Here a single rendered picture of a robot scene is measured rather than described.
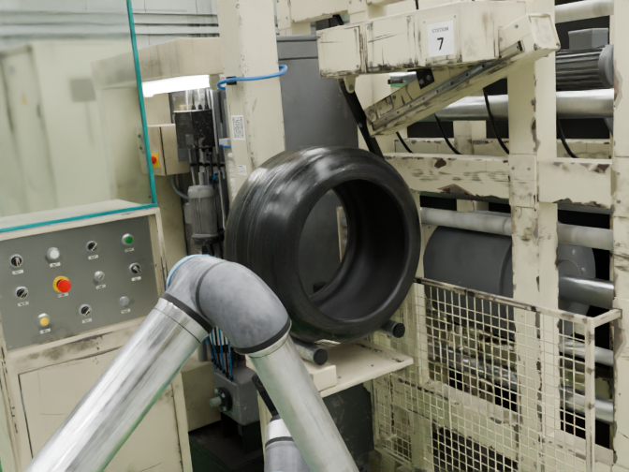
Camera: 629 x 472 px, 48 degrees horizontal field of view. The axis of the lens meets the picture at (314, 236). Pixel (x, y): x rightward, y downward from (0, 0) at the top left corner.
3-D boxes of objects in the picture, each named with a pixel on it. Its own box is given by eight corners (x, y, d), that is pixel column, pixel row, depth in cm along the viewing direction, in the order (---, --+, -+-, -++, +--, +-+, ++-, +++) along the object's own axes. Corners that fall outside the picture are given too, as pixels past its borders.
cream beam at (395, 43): (317, 79, 222) (314, 30, 219) (379, 75, 236) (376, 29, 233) (460, 63, 172) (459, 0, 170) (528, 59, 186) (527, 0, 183)
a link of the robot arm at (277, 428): (256, 442, 156) (294, 431, 153) (257, 421, 159) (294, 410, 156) (278, 458, 162) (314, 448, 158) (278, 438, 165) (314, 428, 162)
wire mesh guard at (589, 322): (373, 449, 260) (360, 264, 246) (377, 448, 261) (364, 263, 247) (592, 572, 187) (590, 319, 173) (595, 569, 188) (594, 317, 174)
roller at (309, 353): (258, 317, 219) (264, 330, 220) (247, 326, 217) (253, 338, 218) (325, 346, 190) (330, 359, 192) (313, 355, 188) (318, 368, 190)
